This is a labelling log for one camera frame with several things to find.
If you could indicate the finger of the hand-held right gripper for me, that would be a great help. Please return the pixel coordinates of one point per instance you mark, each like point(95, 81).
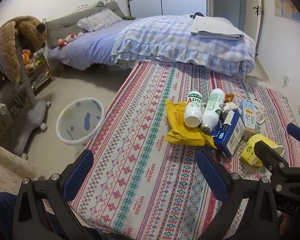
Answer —
point(270, 155)
point(298, 133)

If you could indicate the floral beige cloth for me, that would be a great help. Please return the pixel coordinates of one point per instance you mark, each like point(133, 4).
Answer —
point(7, 170)

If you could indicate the plaid ruffled quilt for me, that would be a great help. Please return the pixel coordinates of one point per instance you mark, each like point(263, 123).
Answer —
point(170, 42)

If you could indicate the white bottle with foil top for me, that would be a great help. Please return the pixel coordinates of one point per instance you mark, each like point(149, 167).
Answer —
point(212, 110)

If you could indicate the patterned woven tablecloth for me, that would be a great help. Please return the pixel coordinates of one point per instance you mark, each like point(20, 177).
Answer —
point(140, 180)

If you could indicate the folded grey white blanket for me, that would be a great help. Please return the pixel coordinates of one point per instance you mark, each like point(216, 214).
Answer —
point(215, 28)

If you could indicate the plaid pillow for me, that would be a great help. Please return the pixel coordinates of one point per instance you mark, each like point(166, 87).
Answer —
point(100, 20)

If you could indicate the brown teddy bear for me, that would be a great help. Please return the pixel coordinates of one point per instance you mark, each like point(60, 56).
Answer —
point(7, 45)

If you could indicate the grey rolling chair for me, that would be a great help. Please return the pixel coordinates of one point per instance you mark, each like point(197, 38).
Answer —
point(27, 120)

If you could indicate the white and red cat plush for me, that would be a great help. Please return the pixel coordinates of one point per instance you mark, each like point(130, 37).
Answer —
point(68, 39)

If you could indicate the grey headboard cushion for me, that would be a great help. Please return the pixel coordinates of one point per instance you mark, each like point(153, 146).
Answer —
point(62, 26)

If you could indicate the small plush toy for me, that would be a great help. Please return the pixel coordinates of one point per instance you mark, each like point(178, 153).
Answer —
point(102, 3)

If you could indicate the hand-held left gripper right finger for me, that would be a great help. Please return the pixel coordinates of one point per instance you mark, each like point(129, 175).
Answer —
point(211, 177)

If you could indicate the blue and white carton box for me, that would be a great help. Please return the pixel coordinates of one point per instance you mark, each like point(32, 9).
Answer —
point(231, 135)

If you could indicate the bed with purple sheet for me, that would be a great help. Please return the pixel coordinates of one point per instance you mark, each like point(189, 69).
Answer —
point(95, 45)

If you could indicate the person's leg in blue jeans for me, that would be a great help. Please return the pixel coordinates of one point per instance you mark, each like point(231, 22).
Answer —
point(2, 215)

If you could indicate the white bottle with green label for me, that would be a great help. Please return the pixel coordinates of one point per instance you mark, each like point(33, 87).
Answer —
point(193, 105)

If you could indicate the white torn paper scrap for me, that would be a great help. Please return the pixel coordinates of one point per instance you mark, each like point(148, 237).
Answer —
point(260, 112)

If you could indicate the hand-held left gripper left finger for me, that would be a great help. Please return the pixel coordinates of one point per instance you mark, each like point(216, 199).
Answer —
point(77, 173)

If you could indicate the light blue milk carton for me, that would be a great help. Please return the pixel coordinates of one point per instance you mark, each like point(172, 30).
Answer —
point(248, 117)

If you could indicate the crushed yellow paper cup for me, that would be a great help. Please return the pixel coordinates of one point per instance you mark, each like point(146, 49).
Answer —
point(250, 150)

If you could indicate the white door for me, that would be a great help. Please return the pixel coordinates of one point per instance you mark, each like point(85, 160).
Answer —
point(252, 30)

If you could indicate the white wrapper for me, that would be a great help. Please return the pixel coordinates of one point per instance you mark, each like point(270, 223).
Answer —
point(228, 108)

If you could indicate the white patterned plastic bin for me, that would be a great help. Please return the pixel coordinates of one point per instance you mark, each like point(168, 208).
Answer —
point(77, 122)

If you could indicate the brown snack wrapper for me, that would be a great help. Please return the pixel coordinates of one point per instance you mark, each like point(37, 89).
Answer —
point(228, 98)

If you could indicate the green plush toy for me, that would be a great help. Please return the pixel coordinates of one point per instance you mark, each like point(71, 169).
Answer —
point(129, 18)

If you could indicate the shelf with plush toys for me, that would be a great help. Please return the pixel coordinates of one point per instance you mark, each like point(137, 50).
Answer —
point(40, 75)

